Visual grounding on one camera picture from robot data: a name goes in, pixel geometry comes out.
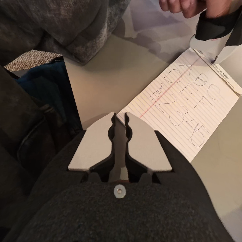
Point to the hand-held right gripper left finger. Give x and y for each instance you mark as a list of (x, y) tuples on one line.
[(90, 147)]

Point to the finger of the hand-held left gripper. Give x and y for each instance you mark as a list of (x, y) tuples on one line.
[(230, 52)]

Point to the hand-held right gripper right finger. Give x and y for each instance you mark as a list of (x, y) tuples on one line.
[(147, 149)]

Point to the white lined notepad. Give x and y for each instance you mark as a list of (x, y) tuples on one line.
[(179, 113)]

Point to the person's left hand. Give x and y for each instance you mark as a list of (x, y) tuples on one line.
[(177, 4)]

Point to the dark cloth garment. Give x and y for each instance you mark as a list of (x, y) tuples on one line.
[(18, 132)]

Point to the dark blue cloth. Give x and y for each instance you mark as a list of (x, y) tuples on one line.
[(47, 79)]

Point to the grey woven fabric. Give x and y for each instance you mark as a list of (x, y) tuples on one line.
[(28, 60)]

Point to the person's grey hoodie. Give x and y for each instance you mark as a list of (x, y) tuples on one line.
[(56, 22)]

